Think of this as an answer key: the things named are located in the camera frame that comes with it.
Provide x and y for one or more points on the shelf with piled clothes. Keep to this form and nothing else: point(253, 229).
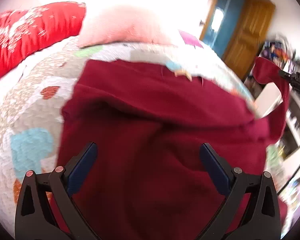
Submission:
point(277, 51)

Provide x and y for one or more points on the pink ribbed pillow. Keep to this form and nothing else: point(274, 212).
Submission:
point(122, 27)

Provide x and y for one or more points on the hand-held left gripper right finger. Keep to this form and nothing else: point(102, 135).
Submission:
point(215, 167)

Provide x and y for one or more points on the white desk unit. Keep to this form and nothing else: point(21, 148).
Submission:
point(267, 100)

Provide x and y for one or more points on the heart patchwork quilt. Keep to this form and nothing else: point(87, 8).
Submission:
point(27, 105)

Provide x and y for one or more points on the dark red sweater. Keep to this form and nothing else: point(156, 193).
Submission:
point(152, 130)

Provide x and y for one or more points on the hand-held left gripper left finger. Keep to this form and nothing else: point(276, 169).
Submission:
point(82, 165)

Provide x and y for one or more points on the purple cloth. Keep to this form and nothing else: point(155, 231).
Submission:
point(191, 39)

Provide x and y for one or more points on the blue glass door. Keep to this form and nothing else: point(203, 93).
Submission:
point(227, 17)

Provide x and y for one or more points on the red patterned pillow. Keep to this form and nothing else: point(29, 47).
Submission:
point(27, 30)

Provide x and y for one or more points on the wooden door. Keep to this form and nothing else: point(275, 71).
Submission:
point(250, 35)

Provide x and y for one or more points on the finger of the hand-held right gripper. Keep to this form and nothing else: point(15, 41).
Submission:
point(286, 74)

